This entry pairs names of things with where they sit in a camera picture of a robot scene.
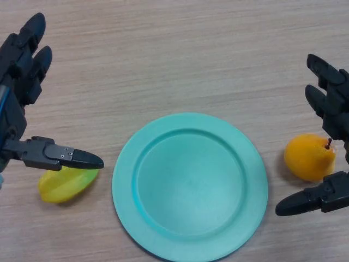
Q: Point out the yellow green starfruit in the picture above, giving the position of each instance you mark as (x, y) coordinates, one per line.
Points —
(64, 187)

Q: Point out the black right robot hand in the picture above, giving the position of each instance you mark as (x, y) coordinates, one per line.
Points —
(334, 103)

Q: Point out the yellow orange pear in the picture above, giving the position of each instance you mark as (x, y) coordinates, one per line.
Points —
(306, 158)

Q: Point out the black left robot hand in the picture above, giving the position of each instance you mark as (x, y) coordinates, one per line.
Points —
(16, 82)

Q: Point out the teal round plate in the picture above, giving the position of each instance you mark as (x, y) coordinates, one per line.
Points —
(191, 188)

